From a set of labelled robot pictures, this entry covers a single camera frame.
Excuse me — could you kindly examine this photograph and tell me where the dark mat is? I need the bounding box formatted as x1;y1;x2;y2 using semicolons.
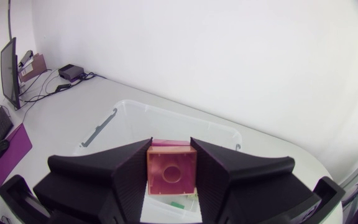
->
0;123;33;189

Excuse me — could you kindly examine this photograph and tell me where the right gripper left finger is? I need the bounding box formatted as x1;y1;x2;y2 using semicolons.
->
32;138;153;224

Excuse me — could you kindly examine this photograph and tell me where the black computer mouse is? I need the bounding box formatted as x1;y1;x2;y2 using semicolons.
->
0;139;11;159

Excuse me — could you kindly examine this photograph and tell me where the brown cardboard box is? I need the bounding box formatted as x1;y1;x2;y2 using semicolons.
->
18;53;47;83

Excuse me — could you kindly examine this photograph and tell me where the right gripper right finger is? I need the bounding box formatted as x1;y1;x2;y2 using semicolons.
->
190;137;321;224

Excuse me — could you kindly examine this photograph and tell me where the small black adapter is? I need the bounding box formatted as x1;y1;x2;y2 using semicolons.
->
55;83;72;93

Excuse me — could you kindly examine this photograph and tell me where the clear plastic container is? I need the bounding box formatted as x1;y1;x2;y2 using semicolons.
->
72;99;242;223

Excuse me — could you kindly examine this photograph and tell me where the blue cable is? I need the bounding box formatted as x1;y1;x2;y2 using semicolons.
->
84;72;108;80

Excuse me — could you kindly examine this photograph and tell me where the red toy brick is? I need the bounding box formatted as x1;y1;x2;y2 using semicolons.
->
146;139;198;196

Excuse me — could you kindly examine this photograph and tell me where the thin black cable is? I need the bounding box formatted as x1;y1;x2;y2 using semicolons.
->
19;68;53;96

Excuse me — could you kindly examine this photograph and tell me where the black keyboard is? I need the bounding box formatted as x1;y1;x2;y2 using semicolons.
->
0;106;14;144

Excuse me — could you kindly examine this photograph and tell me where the black power brick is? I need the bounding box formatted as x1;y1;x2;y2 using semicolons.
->
58;63;85;83

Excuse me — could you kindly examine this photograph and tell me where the dark screen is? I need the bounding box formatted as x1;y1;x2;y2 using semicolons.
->
0;37;22;110

